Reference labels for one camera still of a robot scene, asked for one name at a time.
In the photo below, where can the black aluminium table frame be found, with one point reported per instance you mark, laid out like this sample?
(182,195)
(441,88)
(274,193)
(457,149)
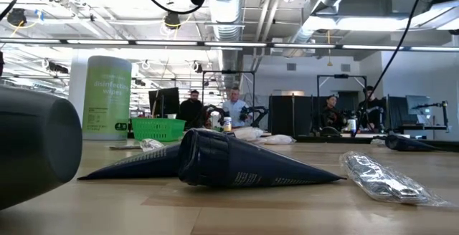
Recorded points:
(333,140)

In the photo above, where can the black flat packs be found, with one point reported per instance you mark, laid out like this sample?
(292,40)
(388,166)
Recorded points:
(233,163)

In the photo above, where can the green disinfecting wipes canister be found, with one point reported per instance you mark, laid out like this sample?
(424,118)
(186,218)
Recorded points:
(107,102)

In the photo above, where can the grey computer monitor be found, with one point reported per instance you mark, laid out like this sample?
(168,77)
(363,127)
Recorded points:
(417,104)

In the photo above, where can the person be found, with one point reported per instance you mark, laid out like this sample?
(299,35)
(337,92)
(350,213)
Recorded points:
(190,109)
(235,109)
(330,115)
(369,106)

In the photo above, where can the black ceiling fixture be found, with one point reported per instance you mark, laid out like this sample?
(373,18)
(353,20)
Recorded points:
(16,16)
(172,20)

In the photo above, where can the long LED light bar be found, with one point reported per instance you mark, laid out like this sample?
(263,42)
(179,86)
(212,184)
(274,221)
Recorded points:
(229,44)

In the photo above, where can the white bottle with yellow label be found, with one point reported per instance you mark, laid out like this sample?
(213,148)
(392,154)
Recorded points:
(227,124)

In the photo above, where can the black partition panel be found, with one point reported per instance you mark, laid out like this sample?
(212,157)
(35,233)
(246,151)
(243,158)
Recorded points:
(283,115)

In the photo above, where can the navy blue toiletry tube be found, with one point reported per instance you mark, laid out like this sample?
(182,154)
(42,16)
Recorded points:
(143,165)

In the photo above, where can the white pillar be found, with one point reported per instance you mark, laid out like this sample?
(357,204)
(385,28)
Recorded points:
(77,84)

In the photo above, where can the long clear packet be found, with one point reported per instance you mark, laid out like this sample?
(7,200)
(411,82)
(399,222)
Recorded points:
(380,179)

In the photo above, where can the background black rig frame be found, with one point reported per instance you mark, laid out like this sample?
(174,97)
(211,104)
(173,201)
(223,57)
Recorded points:
(229,72)
(340,76)

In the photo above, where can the black pack right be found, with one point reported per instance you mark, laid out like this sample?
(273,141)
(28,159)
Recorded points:
(405,143)

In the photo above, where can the black computer monitor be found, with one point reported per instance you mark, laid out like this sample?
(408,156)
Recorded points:
(165,100)

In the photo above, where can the background black robot arm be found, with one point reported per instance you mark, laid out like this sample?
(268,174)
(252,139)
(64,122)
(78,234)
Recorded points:
(211,115)
(430,106)
(254,115)

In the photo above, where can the narrow green plastic basket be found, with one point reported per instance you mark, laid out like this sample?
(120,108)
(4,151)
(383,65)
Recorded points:
(157,129)

